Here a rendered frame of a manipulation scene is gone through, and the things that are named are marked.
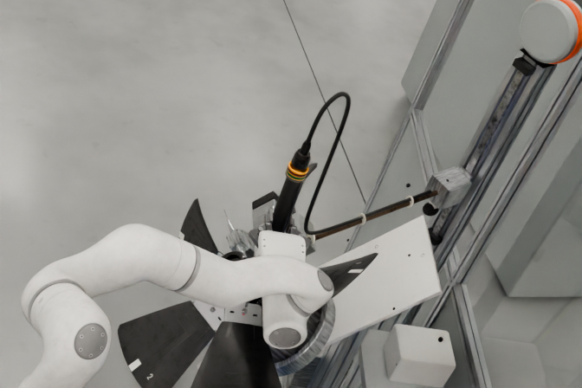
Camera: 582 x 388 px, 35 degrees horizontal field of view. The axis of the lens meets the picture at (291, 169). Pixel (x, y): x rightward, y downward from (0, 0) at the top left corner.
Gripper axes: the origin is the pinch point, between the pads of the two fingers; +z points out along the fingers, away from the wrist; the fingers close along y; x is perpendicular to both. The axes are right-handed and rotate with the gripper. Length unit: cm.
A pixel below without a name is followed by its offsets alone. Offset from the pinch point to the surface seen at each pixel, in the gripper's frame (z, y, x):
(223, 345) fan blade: -9.5, -4.6, -32.7
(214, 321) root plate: 4.2, -5.2, -41.3
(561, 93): 42, 70, 20
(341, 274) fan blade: -3.3, 17.1, -10.1
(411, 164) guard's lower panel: 106, 71, -62
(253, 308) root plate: 1.8, 2.2, -31.6
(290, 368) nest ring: -4.1, 14.9, -44.8
